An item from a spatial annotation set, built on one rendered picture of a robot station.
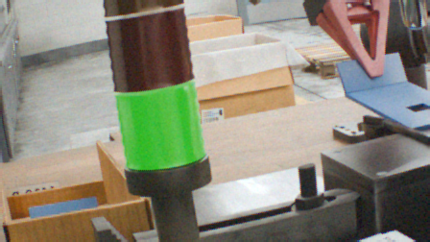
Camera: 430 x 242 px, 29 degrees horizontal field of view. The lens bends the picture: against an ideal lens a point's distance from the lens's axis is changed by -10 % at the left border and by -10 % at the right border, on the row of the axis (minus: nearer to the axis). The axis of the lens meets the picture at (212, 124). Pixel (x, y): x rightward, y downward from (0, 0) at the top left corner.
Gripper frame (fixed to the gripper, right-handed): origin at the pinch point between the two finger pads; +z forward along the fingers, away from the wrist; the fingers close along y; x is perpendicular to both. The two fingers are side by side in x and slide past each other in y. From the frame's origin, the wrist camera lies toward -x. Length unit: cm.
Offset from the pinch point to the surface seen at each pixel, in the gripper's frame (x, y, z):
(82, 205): -28.2, -8.2, 5.0
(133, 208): -25.4, 8.2, 8.9
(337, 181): -11.6, 13.3, 11.1
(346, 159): -10.9, 14.6, 9.9
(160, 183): -27.1, 33.7, 12.1
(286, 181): -9.2, -6.9, 7.0
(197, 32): 73, -360, -132
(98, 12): 107, -980, -405
